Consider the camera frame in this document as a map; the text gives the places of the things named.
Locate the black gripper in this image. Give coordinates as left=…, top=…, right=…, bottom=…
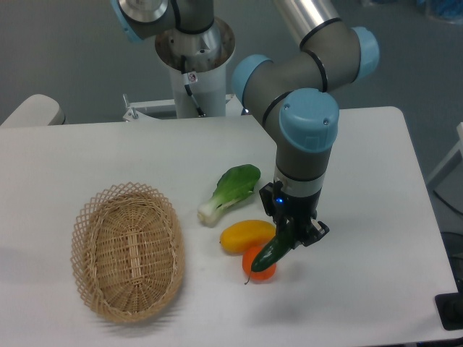
left=259, top=181, right=330, bottom=249

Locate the green cucumber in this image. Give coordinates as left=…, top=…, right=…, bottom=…
left=250, top=223, right=295, bottom=273

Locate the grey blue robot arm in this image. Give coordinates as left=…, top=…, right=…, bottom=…
left=111, top=1, right=379, bottom=250

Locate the orange tangerine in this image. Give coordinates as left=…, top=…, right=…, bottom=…
left=242, top=246, right=277, bottom=282

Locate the yellow mango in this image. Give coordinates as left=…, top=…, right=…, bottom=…
left=220, top=220, right=276, bottom=254

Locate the green bok choy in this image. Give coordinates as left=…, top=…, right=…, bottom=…
left=197, top=164, right=261, bottom=227

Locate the woven wicker basket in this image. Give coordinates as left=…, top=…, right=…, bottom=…
left=70, top=182, right=185, bottom=323

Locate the white chair back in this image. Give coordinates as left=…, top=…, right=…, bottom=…
left=1, top=94, right=67, bottom=129

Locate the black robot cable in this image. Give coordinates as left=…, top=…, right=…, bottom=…
left=179, top=53, right=206, bottom=118

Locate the white side table frame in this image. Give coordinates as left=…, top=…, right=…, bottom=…
left=425, top=123, right=462, bottom=189

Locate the black cable grommet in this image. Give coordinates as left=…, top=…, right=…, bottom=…
left=435, top=293, right=462, bottom=331

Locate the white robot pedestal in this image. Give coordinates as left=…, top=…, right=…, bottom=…
left=123, top=17, right=236, bottom=121

